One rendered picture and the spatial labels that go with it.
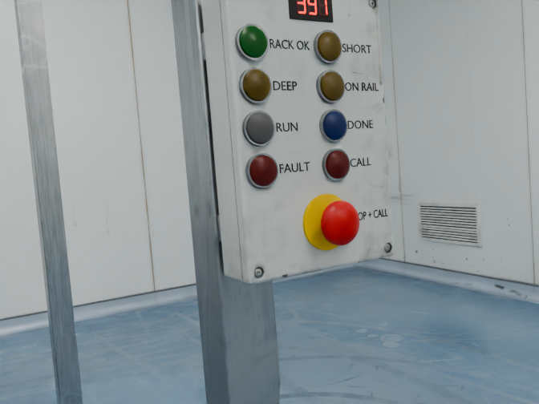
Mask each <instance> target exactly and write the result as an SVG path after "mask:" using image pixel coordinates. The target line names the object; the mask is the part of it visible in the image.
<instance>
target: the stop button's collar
mask: <svg viewBox="0 0 539 404"><path fill-rule="evenodd" d="M337 200H341V199H340V198H339V197H337V196H335V195H332V194H321V195H319V196H316V197H315V198H313V199H312V201H311V202H309V204H308V205H307V207H306V210H305V212H304V215H303V231H304V233H305V236H306V239H307V240H308V241H309V242H310V243H311V244H312V245H313V246H314V247H315V248H318V249H321V250H331V249H334V248H337V247H338V245H334V244H331V243H330V242H328V241H327V240H326V238H325V237H324V236H323V234H322V229H321V219H322V214H323V212H324V210H325V208H326V207H327V206H328V205H329V204H330V203H332V202H334V201H337ZM375 211H378V210H375ZM379 212H380V210H379ZM360 213H361V212H360ZM360 213H359V214H360ZM364 213H366V212H363V214H362V213H361V214H362V219H364V216H365V215H364ZM366 214H367V213H366ZM382 214H383V210H382ZM382 214H381V212H380V214H379V215H381V217H383V216H384V215H383V216H382ZM379 215H378V216H375V212H374V217H375V218H377V217H379ZM385 216H388V215H386V209H385ZM362 219H359V220H362ZM364 220H365V219H364Z"/></svg>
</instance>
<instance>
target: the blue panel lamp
mask: <svg viewBox="0 0 539 404"><path fill-rule="evenodd" d="M323 130H324V132H325V133H326V135H327V137H329V138H330V139H332V140H338V139H341V138H342V137H343V136H344V135H345V133H346V130H347V122H346V120H345V118H344V116H343V115H342V114H341V113H339V112H337V111H330V112H329V113H327V114H326V116H325V118H324V120H323Z"/></svg>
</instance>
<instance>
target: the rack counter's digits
mask: <svg viewBox="0 0 539 404"><path fill-rule="evenodd" d="M295 3H296V14H306V15H314V16H323V17H329V11H328V0H295Z"/></svg>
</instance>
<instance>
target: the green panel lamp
mask: <svg viewBox="0 0 539 404"><path fill-rule="evenodd" d="M239 43H240V46H241V49H242V50H243V52H244V53H245V54H246V55H248V56H249V57H251V58H259V57H261V56H263V54H264V53H265V51H266V48H267V38H266V36H265V33H264V32H263V31H262V30H261V29H260V28H259V27H256V26H246V27H245V28H243V29H242V31H241V33H240V36H239Z"/></svg>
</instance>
